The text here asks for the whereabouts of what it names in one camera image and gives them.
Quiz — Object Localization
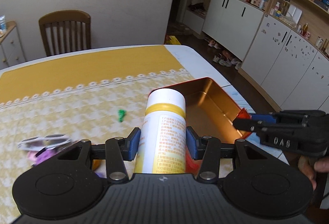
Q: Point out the person's right hand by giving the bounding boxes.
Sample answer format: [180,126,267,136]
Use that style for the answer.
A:
[298,156,329,190]

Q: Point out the white yellow supplement bottle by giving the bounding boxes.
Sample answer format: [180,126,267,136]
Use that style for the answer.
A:
[134,88,186,174]

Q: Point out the purple spiky ball toy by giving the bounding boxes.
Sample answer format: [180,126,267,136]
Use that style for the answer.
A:
[27,149,57,166]

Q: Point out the shoes on floor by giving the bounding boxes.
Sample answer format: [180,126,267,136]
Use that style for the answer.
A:
[208,39,242,70]

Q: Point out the yellow houndstooth table runner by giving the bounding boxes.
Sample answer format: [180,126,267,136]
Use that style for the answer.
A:
[1,46,196,223]

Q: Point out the red metal tin box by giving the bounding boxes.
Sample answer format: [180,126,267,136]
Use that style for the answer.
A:
[163,78,251,176]

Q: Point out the white wall cabinet unit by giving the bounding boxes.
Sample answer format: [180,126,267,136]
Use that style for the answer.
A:
[182,0,329,114]

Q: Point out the white drawer cabinet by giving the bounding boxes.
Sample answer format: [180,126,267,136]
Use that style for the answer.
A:
[0,21,26,70]

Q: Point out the green small peg toy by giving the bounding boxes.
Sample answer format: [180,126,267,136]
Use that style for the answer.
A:
[118,109,127,123]

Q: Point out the brown wooden chair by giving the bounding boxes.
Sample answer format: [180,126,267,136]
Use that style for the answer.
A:
[38,9,91,57]

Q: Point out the yellow box on floor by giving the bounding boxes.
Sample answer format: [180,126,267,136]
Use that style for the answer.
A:
[165,35,181,45]

